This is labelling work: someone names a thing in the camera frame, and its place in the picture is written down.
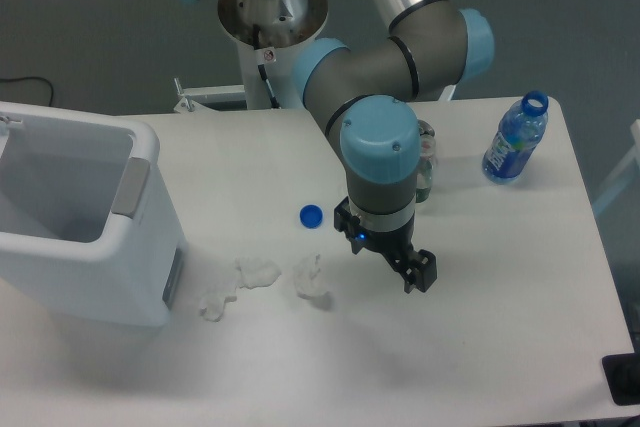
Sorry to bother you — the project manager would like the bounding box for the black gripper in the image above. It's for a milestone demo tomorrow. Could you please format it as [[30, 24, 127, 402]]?
[[334, 197, 437, 294]]

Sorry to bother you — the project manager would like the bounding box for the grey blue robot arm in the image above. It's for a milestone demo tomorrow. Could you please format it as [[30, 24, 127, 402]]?
[[192, 0, 495, 291]]

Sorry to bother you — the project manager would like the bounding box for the crumpled white paper ball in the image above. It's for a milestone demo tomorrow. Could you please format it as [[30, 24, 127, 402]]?
[[292, 254, 333, 311]]

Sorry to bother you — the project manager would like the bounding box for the clear glass jar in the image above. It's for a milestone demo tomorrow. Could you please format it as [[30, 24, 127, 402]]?
[[416, 119, 437, 203]]

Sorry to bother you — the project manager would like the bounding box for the blue bottle cap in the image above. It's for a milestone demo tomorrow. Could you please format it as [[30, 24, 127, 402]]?
[[299, 204, 324, 229]]

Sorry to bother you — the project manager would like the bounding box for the crumpled white tissue left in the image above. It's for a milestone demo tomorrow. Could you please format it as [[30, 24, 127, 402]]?
[[198, 257, 282, 322]]

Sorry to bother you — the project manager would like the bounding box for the blue plastic water bottle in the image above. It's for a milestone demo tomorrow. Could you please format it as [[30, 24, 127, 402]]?
[[482, 90, 549, 184]]

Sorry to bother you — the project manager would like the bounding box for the black device at edge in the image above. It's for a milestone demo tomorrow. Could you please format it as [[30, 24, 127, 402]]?
[[602, 353, 639, 406]]

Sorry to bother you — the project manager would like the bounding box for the white trash bin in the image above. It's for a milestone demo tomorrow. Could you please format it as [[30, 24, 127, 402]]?
[[1, 102, 186, 326]]

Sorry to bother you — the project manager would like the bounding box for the white frame at right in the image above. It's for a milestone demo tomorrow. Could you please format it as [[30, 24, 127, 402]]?
[[591, 119, 639, 218]]

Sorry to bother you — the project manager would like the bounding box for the black cable on floor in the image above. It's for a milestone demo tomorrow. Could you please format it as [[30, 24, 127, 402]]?
[[0, 76, 55, 104]]

